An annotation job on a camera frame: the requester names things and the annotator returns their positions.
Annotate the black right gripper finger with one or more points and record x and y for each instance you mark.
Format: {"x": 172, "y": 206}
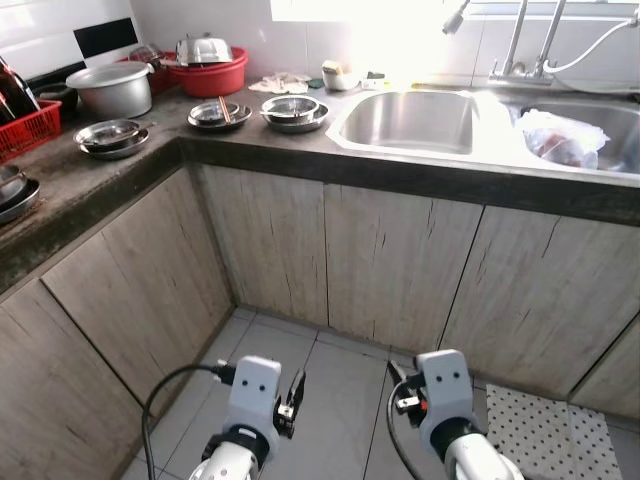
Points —
{"x": 397, "y": 371}

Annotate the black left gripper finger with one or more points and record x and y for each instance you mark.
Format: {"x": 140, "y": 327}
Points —
{"x": 297, "y": 388}

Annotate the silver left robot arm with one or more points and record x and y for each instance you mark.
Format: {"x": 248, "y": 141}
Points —
{"x": 228, "y": 465}

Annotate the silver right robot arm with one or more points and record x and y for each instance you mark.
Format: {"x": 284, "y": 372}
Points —
{"x": 480, "y": 465}

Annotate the chrome kitchen faucet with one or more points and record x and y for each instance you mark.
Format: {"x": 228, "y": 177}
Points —
{"x": 520, "y": 73}

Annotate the white dotted floor mat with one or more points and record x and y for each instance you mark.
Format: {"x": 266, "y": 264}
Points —
{"x": 550, "y": 440}

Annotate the double stainless steel sink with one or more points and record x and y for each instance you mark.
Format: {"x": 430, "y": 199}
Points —
{"x": 400, "y": 120}

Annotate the clear plastic bag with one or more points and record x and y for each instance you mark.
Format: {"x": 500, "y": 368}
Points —
{"x": 560, "y": 140}

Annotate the wooden chopsticks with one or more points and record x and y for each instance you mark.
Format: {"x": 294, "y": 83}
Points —
{"x": 225, "y": 110}

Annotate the shallow steel dish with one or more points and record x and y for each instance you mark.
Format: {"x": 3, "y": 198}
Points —
{"x": 108, "y": 132}
{"x": 135, "y": 150}

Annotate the white cloth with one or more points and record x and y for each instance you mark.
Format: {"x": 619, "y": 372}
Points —
{"x": 280, "y": 84}

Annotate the red plastic basin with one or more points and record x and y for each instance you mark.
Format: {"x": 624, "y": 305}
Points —
{"x": 215, "y": 80}

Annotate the aluminium cooking pot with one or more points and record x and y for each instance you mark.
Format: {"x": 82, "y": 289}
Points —
{"x": 115, "y": 95}

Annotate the domed steel lid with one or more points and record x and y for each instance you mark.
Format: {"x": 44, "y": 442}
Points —
{"x": 203, "y": 50}

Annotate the chrome sprayer head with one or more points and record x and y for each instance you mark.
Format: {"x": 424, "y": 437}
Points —
{"x": 455, "y": 18}

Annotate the red plastic bottle basket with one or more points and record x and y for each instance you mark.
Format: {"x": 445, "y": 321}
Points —
{"x": 30, "y": 130}

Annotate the black pan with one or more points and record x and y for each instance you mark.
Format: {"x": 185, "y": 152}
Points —
{"x": 58, "y": 97}

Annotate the dark bottle with red cap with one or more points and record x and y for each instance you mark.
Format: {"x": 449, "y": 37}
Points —
{"x": 18, "y": 95}

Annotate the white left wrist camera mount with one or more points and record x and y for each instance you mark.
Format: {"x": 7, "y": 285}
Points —
{"x": 255, "y": 395}

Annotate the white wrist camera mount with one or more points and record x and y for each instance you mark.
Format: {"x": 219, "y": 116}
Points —
{"x": 445, "y": 385}
{"x": 255, "y": 395}

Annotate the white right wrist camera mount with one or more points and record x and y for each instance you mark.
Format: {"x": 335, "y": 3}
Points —
{"x": 445, "y": 385}

